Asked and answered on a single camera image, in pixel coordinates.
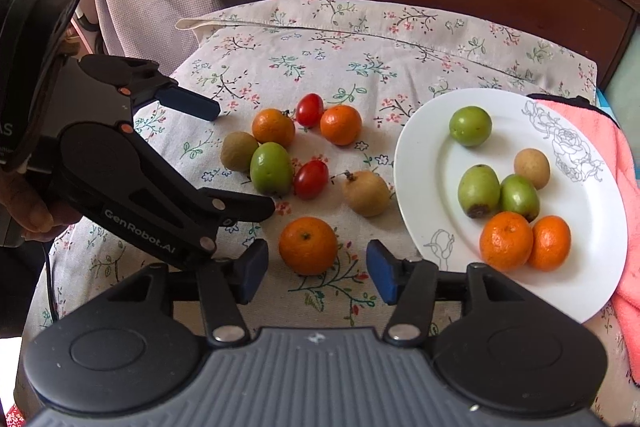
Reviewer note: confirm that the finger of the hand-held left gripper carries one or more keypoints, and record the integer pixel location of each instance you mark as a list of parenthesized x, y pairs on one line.
[(250, 207), (195, 104)]

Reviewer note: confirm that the green jujube with dark spot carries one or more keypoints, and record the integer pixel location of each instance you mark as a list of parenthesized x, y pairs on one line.
[(478, 191)]

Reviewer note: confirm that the brown longan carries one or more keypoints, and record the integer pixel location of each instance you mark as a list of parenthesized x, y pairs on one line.
[(532, 168), (239, 151), (365, 193)]

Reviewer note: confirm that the red cherry tomato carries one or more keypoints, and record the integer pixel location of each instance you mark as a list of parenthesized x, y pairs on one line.
[(309, 110), (310, 179)]

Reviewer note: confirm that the orange mandarin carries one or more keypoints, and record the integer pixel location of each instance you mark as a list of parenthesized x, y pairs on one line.
[(273, 127), (307, 246), (506, 240), (552, 242), (340, 125)]

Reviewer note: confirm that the pink towel with black trim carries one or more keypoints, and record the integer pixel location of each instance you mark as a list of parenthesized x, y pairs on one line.
[(620, 147)]

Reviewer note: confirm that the grey-green padded cushion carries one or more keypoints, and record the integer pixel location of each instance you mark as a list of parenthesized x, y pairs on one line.
[(627, 97)]

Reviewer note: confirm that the person's left hand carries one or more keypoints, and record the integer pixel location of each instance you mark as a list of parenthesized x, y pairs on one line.
[(25, 202)]

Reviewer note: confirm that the white plate with grey flowers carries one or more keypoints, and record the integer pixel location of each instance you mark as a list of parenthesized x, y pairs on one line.
[(425, 187)]

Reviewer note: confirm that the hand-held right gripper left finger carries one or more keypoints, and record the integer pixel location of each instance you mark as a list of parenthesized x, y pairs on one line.
[(252, 269)]

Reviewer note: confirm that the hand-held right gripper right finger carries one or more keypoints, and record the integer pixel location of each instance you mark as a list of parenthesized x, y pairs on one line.
[(382, 272)]

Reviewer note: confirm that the floral cloth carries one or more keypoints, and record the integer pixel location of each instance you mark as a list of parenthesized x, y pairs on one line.
[(350, 57)]

